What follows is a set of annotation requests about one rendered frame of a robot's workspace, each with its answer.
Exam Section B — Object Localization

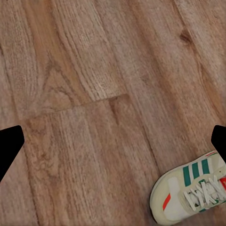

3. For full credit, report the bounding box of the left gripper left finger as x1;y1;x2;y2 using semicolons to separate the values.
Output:
0;125;24;182

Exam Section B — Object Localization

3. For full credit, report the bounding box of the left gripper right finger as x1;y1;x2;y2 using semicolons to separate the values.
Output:
211;125;226;163

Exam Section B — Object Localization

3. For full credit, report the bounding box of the gym shoe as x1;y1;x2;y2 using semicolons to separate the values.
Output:
149;150;226;226

